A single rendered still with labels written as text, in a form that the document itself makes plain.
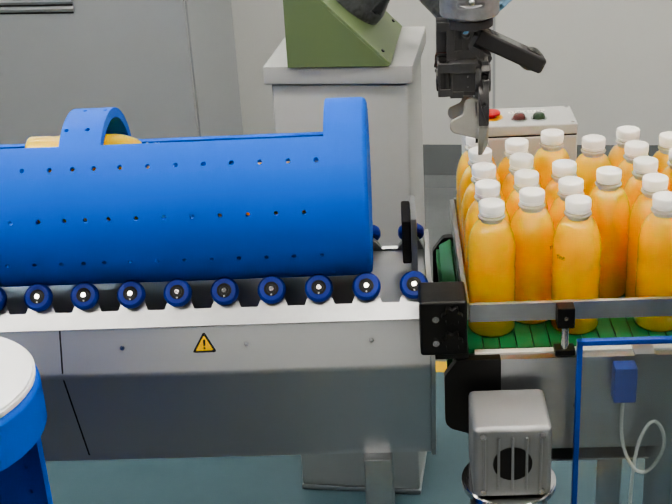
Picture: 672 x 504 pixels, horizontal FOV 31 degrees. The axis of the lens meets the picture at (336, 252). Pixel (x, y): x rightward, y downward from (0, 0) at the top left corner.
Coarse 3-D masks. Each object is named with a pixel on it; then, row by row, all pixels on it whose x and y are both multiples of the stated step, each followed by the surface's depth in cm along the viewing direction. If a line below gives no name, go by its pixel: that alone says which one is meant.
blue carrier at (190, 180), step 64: (64, 128) 186; (128, 128) 203; (0, 192) 182; (64, 192) 181; (128, 192) 181; (192, 192) 180; (256, 192) 180; (320, 192) 179; (0, 256) 185; (64, 256) 185; (128, 256) 185; (192, 256) 185; (256, 256) 185; (320, 256) 185
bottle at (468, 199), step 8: (472, 184) 194; (472, 192) 193; (464, 200) 194; (472, 200) 193; (504, 200) 194; (464, 208) 194; (464, 216) 195; (464, 224) 195; (464, 240) 197; (464, 248) 197; (464, 256) 198; (464, 264) 199
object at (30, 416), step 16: (32, 400) 153; (16, 416) 150; (32, 416) 153; (0, 432) 148; (16, 432) 150; (32, 432) 154; (0, 448) 148; (16, 448) 151; (32, 448) 171; (0, 464) 149; (16, 464) 175; (32, 464) 173; (0, 480) 177; (16, 480) 176; (32, 480) 175; (48, 480) 173; (0, 496) 179; (16, 496) 178; (32, 496) 176; (48, 496) 174
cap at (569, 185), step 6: (564, 180) 186; (570, 180) 185; (576, 180) 185; (582, 180) 185; (558, 186) 186; (564, 186) 184; (570, 186) 184; (576, 186) 184; (582, 186) 185; (564, 192) 185; (570, 192) 184; (576, 192) 184; (582, 192) 185
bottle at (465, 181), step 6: (468, 162) 200; (492, 162) 200; (468, 168) 201; (468, 174) 200; (462, 180) 201; (468, 180) 200; (498, 180) 200; (462, 186) 201; (462, 192) 201; (462, 198) 201
